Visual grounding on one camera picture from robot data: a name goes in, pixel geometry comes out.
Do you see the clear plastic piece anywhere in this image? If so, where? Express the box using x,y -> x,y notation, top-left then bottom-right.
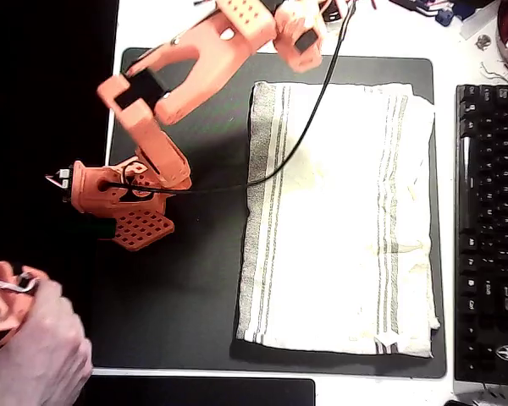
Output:
460,11 -> 494,41

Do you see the black desk mat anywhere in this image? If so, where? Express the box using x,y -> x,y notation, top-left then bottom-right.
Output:
84,47 -> 448,380

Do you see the black camera cable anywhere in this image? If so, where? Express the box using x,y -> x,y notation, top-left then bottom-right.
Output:
103,0 -> 359,195

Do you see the dark blue object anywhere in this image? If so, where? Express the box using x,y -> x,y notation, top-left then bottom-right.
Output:
452,0 -> 499,21

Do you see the white servo connector plug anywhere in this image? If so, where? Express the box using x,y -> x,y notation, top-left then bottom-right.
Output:
45,167 -> 74,192

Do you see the white striped towel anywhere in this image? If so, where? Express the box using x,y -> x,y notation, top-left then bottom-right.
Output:
235,80 -> 442,359

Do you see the black computer keyboard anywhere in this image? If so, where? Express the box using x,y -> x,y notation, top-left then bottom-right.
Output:
453,83 -> 508,387

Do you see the pale human hand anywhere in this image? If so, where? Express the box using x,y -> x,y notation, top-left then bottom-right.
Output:
0,277 -> 95,406

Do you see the red white wire bundle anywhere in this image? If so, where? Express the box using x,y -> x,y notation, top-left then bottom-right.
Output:
387,0 -> 454,18

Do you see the thin grey wire scrap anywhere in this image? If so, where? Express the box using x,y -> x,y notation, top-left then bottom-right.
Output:
479,61 -> 508,85

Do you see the blue plastic connector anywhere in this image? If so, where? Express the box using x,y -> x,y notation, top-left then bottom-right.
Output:
434,7 -> 455,27

